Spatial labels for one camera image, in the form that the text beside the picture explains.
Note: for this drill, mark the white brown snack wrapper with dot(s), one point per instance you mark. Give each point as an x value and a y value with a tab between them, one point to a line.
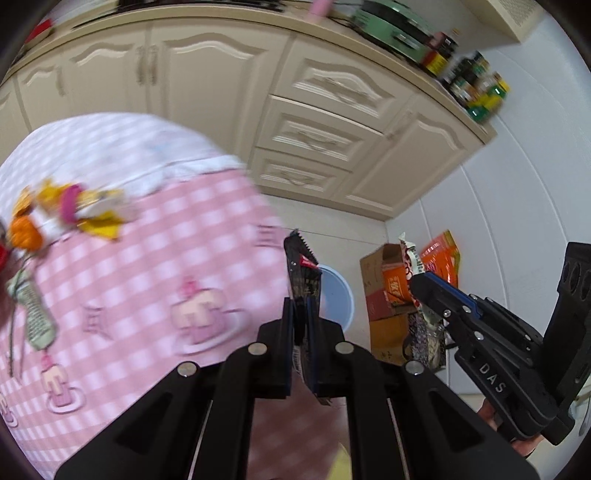
411	263

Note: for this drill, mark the dark oil bottle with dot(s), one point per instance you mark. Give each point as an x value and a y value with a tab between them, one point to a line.
461	74

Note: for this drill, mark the small yellow wrapper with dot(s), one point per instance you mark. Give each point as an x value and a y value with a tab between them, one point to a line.
41	196

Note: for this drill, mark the pink checked tablecloth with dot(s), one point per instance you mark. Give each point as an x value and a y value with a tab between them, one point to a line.
138	277

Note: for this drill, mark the green electric cooker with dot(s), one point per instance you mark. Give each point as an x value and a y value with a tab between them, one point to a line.
397	27

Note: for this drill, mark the medium cream drawer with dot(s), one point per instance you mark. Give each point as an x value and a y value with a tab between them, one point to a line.
318	134

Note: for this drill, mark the green white striped wrapper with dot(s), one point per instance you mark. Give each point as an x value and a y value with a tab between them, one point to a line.
34	314

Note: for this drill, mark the white lace cloth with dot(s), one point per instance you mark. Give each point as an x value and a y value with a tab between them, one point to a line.
115	143

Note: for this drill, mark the person's right hand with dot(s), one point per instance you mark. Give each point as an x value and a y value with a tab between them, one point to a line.
489	413

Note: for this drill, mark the yellow orange candy wrapper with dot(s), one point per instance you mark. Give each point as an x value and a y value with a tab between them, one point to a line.
104	221

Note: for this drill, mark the large cream drawer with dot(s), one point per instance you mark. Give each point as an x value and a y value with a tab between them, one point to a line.
341	83

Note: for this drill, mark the small cream drawer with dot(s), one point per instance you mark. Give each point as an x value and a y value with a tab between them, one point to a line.
300	175

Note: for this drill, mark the black white patterned bag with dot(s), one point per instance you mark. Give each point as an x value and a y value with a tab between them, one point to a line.
420	341

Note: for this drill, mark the red bowl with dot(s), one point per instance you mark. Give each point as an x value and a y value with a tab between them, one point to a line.
40	30

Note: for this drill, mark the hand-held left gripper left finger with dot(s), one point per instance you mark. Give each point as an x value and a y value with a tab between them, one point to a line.
277	360

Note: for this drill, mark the brown condiment bottle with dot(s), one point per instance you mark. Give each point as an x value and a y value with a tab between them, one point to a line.
487	87

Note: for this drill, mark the person's yellow clothing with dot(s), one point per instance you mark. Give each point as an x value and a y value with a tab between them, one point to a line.
341	466

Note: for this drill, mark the cardboard box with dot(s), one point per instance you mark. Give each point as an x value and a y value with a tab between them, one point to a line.
383	332

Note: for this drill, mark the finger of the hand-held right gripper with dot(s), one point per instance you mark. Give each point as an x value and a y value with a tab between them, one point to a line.
443	309
461	291

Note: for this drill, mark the cream upper cabinet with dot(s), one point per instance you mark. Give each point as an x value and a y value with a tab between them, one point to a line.
512	16

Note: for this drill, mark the orange rice bag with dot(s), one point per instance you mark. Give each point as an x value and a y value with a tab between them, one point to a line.
438	258

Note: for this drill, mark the orange snack packet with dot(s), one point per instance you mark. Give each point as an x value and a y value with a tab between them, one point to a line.
25	233

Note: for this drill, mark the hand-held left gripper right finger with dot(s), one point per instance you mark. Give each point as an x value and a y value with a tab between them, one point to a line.
328	364

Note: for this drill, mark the blue plastic bin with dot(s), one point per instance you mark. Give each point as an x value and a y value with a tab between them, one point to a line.
339	295

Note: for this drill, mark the pink utensil cup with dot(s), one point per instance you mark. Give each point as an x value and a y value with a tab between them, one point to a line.
319	9

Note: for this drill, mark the black snack wrapper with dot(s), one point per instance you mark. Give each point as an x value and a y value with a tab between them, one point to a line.
302	277

